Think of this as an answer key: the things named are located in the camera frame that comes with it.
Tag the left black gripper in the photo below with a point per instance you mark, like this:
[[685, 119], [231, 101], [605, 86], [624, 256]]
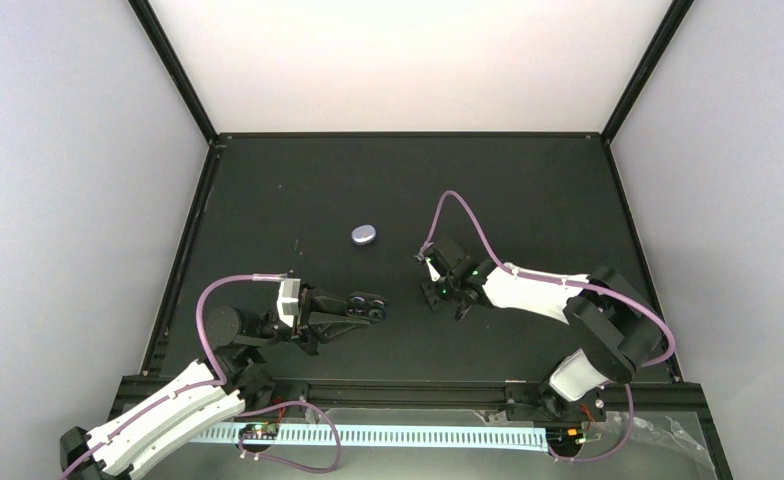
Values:
[[315, 325]]

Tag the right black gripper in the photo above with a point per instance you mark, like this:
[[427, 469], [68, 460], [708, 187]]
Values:
[[432, 299]]

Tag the black earbud charging case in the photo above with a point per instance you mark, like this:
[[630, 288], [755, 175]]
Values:
[[366, 306]]

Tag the lavender earbud charging case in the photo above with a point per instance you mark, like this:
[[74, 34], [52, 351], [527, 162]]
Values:
[[363, 235]]

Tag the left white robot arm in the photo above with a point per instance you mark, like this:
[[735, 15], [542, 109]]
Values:
[[228, 382]]

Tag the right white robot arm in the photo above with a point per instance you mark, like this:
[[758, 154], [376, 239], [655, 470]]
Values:
[[615, 333]]

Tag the left circuit board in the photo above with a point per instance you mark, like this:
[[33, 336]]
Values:
[[259, 432]]

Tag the circuit board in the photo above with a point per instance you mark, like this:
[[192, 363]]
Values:
[[259, 432], [566, 435]]

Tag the right circuit board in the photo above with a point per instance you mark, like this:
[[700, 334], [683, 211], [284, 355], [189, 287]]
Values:
[[566, 435]]

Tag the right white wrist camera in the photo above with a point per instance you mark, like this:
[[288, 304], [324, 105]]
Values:
[[423, 258]]

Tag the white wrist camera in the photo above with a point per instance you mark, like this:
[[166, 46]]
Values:
[[288, 301], [423, 258]]

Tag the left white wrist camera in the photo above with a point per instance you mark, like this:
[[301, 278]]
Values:
[[288, 301]]

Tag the white slotted cable duct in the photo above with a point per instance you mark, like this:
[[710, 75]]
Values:
[[401, 436]]

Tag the black front aluminium rail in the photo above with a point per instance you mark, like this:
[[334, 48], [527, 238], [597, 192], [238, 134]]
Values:
[[476, 395]]

